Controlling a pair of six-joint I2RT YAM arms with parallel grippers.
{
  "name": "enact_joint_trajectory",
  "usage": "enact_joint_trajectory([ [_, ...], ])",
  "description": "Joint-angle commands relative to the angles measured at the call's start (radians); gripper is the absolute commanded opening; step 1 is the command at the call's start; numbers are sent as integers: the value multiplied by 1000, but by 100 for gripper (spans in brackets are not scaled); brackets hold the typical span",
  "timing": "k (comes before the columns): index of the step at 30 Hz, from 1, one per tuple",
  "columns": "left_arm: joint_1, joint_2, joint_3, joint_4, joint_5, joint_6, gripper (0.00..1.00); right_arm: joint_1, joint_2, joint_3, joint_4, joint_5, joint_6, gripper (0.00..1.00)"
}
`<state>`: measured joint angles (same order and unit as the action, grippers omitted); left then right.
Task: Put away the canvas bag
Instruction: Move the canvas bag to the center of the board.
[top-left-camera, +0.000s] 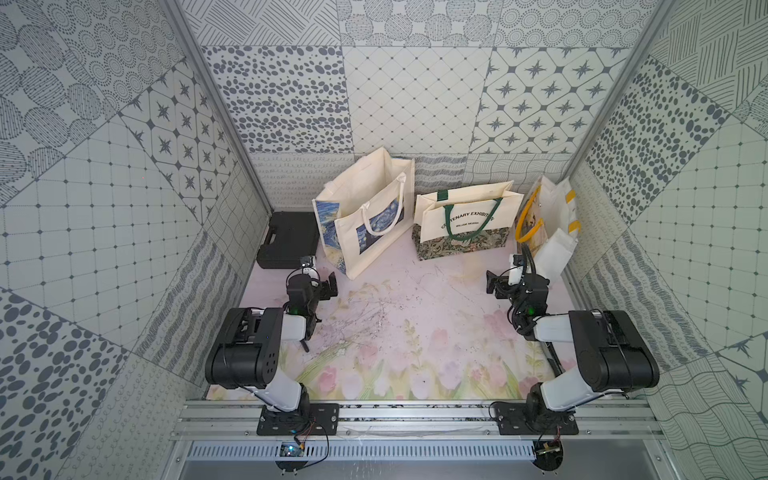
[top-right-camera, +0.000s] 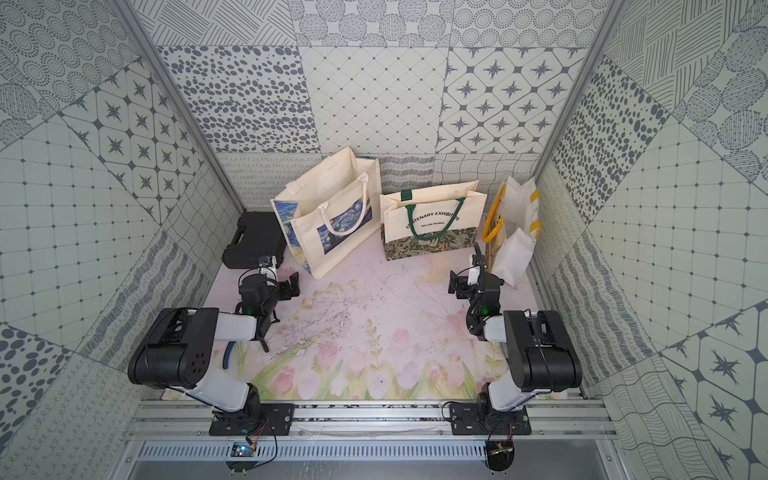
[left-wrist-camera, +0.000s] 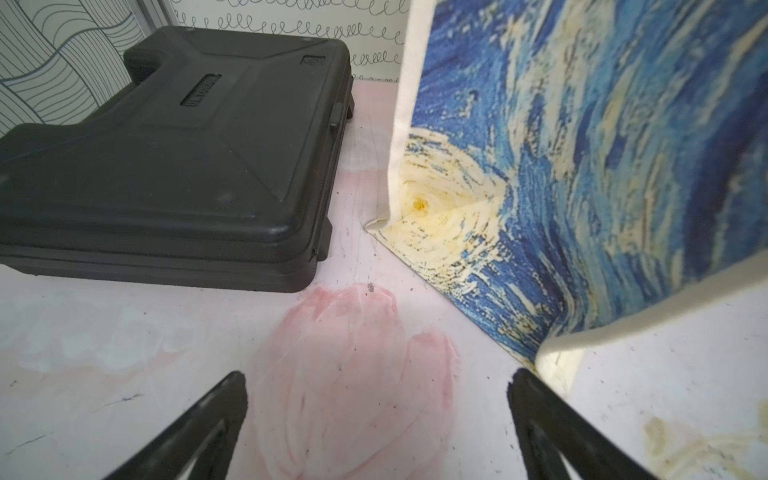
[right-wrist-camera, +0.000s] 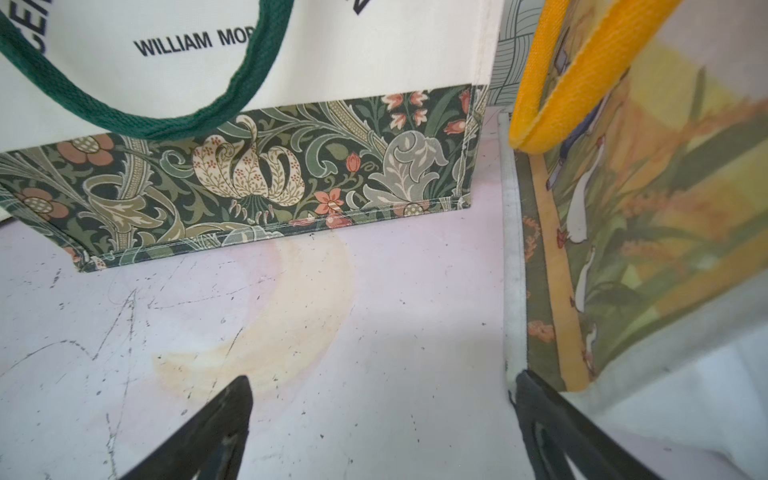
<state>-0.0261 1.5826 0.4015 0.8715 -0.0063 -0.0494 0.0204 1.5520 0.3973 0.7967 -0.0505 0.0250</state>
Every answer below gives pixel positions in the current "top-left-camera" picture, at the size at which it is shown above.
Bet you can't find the starry night canvas tote bag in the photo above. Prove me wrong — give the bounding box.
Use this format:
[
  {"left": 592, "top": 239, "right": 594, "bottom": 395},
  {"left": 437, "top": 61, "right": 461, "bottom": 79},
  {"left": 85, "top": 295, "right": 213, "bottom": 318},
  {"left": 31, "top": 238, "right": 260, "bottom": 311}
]
[{"left": 312, "top": 148, "right": 415, "bottom": 279}]

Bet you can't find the black tool near right arm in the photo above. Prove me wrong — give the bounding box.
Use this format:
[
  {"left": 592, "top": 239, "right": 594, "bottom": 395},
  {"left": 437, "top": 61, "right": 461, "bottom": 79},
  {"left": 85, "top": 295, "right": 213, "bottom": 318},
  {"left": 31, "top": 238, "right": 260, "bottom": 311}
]
[{"left": 544, "top": 342, "right": 565, "bottom": 377}]

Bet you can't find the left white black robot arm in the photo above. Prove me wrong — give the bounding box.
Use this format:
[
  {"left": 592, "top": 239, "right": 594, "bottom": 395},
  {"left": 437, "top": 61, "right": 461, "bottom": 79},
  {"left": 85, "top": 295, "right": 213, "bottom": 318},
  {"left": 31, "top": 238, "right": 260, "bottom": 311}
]
[{"left": 204, "top": 267, "right": 338, "bottom": 420}]

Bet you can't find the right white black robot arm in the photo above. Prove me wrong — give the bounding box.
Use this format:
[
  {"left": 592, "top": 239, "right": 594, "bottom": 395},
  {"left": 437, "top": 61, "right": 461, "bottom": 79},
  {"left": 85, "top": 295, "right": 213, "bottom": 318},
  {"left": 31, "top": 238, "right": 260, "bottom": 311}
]
[{"left": 486, "top": 266, "right": 660, "bottom": 432}]

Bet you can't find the black plastic tool case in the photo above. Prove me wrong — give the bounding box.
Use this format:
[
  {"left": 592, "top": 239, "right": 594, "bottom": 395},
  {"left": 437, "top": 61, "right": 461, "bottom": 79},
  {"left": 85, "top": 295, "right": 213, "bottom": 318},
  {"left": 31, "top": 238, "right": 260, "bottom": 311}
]
[{"left": 256, "top": 212, "right": 320, "bottom": 270}]

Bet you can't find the left small circuit board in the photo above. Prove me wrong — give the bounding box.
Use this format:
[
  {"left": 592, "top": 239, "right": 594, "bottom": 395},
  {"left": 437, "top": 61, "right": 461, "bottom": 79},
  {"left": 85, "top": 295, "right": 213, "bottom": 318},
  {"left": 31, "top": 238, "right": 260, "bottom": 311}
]
[{"left": 278, "top": 442, "right": 305, "bottom": 461}]

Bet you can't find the small circuit board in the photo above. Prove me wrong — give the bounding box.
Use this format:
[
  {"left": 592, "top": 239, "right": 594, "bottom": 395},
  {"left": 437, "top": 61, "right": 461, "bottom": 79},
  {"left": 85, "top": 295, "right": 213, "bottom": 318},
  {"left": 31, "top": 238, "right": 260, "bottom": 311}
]
[
  {"left": 278, "top": 442, "right": 305, "bottom": 461},
  {"left": 533, "top": 440, "right": 564, "bottom": 472}
]

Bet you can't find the right small circuit board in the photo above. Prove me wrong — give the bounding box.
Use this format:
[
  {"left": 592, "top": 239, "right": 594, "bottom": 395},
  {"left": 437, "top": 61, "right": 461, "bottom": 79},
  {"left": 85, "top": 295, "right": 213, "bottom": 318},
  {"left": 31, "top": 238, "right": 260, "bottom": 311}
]
[{"left": 533, "top": 440, "right": 564, "bottom": 472}]

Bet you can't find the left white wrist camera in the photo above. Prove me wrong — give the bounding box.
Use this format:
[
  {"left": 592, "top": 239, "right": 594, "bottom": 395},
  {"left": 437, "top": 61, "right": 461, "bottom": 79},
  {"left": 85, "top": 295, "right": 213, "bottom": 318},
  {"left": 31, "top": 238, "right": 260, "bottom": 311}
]
[{"left": 300, "top": 255, "right": 319, "bottom": 279}]

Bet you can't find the yellow handled illustrated tote bag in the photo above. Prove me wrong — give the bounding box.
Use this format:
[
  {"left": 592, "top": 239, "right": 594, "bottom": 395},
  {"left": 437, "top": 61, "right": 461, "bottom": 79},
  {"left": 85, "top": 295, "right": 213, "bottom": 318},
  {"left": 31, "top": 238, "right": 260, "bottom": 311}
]
[{"left": 515, "top": 176, "right": 581, "bottom": 280}]

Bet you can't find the green handled floral tote bag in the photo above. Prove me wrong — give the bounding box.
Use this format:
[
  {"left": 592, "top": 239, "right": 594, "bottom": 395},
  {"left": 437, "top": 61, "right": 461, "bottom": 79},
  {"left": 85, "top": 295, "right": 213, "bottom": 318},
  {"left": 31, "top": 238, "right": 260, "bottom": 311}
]
[{"left": 412, "top": 181, "right": 524, "bottom": 261}]

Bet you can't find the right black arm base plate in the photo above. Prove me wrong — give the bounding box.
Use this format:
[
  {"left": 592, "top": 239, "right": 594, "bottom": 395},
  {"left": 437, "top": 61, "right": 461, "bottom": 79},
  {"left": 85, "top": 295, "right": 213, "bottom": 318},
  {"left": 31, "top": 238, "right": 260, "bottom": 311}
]
[{"left": 488, "top": 401, "right": 579, "bottom": 436}]

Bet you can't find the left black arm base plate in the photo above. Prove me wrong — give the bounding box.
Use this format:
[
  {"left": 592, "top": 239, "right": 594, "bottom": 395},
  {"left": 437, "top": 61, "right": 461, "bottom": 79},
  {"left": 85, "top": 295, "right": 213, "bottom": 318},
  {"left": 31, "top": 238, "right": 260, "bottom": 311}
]
[{"left": 257, "top": 403, "right": 340, "bottom": 437}]

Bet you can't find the aluminium rail frame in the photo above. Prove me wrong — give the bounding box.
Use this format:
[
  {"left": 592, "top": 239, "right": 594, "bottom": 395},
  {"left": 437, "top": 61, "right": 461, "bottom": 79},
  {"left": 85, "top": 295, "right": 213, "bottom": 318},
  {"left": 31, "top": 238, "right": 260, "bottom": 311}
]
[{"left": 171, "top": 398, "right": 663, "bottom": 441}]

